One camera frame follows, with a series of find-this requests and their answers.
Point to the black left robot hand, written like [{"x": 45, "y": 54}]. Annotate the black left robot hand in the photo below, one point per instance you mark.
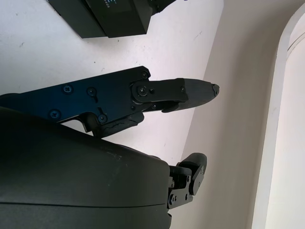
[{"x": 162, "y": 4}]

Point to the black RealSense box lid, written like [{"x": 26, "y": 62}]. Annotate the black RealSense box lid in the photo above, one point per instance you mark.
[{"x": 124, "y": 21}]

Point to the black box base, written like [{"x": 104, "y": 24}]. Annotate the black box base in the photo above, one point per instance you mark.
[{"x": 81, "y": 21}]

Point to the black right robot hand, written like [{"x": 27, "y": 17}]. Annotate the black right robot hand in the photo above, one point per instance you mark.
[{"x": 71, "y": 179}]

